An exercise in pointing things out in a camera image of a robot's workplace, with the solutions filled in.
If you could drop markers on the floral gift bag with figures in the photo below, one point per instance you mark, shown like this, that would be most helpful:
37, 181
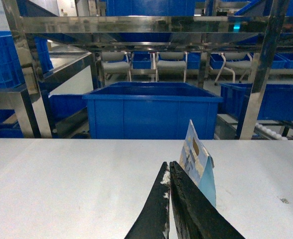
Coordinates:
198, 164

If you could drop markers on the stainless steel rack upright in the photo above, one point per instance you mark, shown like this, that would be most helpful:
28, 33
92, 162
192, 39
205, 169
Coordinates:
262, 63

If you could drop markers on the blue bin behind table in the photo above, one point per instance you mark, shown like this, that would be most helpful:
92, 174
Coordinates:
277, 103
151, 110

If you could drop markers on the blue bin behind table left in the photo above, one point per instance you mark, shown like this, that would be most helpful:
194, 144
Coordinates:
151, 110

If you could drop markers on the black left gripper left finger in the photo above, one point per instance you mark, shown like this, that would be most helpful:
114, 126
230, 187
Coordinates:
153, 221

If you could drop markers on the grey office chair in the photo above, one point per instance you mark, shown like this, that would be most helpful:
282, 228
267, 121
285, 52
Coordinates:
171, 62

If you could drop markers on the white table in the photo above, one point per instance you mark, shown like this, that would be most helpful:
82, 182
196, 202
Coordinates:
95, 189

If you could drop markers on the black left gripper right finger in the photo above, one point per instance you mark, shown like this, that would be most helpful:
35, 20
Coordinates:
194, 215

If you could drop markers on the blue bin behind table right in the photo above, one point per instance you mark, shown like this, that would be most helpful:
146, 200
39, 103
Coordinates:
277, 103

